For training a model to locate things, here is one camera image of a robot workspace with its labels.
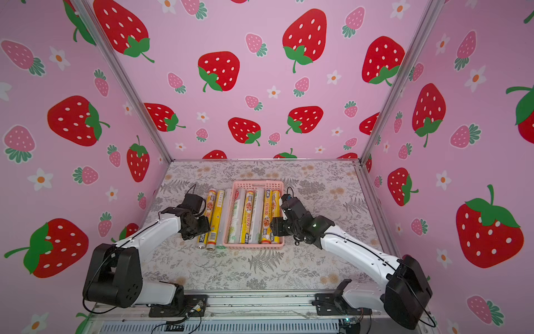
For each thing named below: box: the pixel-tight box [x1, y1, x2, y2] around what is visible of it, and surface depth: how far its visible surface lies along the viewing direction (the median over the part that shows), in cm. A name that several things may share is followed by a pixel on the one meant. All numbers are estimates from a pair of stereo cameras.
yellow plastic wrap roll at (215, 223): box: [206, 189, 225, 251], surface depth 95 cm
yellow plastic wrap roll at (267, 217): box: [260, 188, 274, 245], surface depth 97 cm
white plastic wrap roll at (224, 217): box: [215, 187, 233, 250], surface depth 95 cm
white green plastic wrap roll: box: [228, 187, 247, 245], surface depth 95 cm
